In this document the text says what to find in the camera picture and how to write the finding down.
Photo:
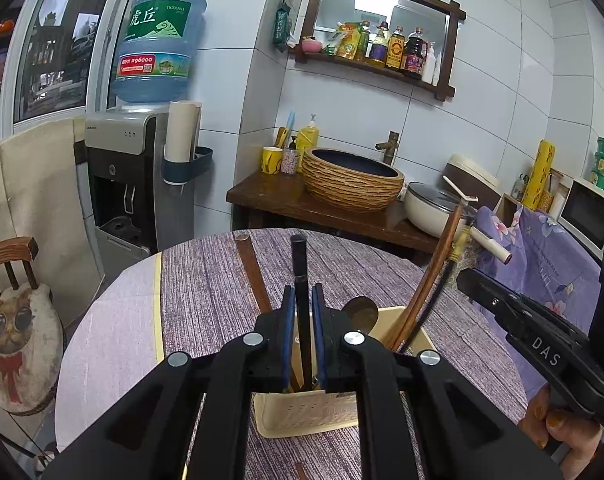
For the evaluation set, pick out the person's right hand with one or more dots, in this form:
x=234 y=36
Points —
x=561 y=435

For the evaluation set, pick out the white microwave oven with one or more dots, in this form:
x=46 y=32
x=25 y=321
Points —
x=589 y=212

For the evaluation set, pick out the beige plastic utensil basket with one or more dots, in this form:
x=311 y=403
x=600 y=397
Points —
x=307 y=410

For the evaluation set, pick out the yellow wrap roll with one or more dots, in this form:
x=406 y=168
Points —
x=540 y=175

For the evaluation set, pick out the pink bowl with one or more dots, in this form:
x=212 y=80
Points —
x=312 y=46

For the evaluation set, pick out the black kitchen utensil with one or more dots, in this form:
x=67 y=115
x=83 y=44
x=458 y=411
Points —
x=299 y=260

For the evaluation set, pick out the blue grey wall caddy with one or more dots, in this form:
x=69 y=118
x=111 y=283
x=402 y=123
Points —
x=202 y=160

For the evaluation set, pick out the grey water dispenser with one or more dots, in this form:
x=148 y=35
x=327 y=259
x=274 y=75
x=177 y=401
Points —
x=122 y=185

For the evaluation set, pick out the green hanging packet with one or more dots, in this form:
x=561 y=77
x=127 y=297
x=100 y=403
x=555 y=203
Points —
x=283 y=25

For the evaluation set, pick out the white pan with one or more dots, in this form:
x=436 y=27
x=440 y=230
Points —
x=426 y=217

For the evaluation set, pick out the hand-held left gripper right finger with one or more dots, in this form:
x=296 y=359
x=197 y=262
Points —
x=319 y=340

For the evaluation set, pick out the purple floral cloth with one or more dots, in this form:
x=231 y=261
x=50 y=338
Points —
x=541 y=255

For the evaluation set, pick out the window frame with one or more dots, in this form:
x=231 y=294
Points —
x=24 y=60

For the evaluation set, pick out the dark wooden vanity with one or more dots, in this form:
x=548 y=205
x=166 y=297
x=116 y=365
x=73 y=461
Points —
x=282 y=200

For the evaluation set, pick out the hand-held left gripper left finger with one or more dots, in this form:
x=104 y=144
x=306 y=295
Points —
x=288 y=340

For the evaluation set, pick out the wooden chair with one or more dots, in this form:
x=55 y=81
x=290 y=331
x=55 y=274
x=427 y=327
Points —
x=12 y=252

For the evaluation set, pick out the yellow cup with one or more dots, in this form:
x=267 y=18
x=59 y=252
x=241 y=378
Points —
x=272 y=160

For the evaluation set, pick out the row of condiment bottles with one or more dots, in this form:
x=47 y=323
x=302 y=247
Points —
x=391 y=50

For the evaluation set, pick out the dark soup spoon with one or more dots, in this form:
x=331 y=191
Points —
x=362 y=312

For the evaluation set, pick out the yellow soap bottle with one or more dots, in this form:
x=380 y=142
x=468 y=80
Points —
x=308 y=137

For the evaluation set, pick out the brass faucet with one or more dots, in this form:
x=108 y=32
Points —
x=390 y=147

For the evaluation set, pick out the wooden mirror shelf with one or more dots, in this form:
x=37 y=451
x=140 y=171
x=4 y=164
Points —
x=381 y=72

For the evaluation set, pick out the glass pan lid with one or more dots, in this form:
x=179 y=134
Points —
x=434 y=195

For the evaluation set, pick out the blue water jug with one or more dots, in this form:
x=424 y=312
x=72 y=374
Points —
x=157 y=50

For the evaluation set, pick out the printed chair cushion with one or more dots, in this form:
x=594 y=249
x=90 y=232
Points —
x=17 y=350

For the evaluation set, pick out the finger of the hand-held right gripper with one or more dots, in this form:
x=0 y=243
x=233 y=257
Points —
x=491 y=297

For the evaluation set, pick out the dotted cup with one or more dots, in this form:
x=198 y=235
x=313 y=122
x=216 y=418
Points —
x=291 y=162

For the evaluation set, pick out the small wooden box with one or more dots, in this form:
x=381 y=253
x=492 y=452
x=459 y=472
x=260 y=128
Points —
x=509 y=210

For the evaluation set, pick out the woven basin sink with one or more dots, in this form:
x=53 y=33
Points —
x=352 y=185

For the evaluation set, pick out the beige cloth cover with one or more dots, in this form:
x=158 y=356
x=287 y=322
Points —
x=37 y=190

